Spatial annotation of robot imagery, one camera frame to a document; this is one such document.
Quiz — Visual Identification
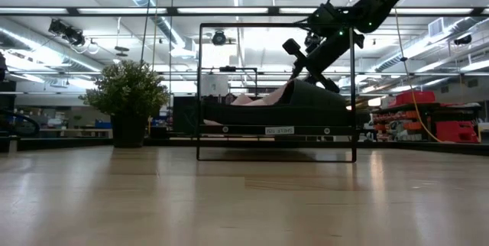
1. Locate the potted artificial green plant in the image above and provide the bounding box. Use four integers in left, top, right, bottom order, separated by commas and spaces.
78, 59, 171, 149

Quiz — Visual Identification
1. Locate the round black ceiling device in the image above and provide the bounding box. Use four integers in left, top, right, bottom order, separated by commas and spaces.
211, 29, 228, 47

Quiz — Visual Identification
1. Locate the black table edge rail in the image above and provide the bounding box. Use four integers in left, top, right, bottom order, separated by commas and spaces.
17, 138, 489, 157

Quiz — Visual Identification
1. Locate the red storage bin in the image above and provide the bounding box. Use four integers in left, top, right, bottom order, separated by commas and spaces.
435, 120, 479, 144
387, 90, 437, 108

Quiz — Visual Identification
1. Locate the black slide sandal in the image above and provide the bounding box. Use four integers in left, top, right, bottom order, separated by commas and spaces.
201, 79, 370, 128

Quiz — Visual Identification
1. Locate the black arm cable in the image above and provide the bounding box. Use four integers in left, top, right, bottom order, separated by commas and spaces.
0, 108, 41, 137

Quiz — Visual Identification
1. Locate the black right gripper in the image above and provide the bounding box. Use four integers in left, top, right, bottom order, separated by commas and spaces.
282, 28, 364, 94

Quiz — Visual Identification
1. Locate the black ceiling camera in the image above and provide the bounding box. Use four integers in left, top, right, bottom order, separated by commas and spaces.
48, 18, 87, 47

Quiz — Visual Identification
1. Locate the white box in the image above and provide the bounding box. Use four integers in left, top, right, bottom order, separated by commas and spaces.
201, 74, 229, 97

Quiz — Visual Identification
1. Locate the silver ventilation duct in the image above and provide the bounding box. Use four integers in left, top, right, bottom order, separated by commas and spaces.
114, 0, 198, 58

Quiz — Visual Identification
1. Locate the pink slide sandal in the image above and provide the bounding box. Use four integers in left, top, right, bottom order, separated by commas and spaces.
202, 81, 292, 126

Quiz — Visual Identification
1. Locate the yellow hanging cable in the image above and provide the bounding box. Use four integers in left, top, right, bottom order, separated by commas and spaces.
388, 7, 446, 144

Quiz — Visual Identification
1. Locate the black overhead light bar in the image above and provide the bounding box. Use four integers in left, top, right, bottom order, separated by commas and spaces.
0, 6, 489, 18

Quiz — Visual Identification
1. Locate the black storage rack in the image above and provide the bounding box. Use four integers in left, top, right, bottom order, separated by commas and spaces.
372, 102, 483, 144

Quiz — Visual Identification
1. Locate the black wire frame shelf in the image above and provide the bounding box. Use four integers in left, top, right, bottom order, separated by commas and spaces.
196, 22, 358, 163

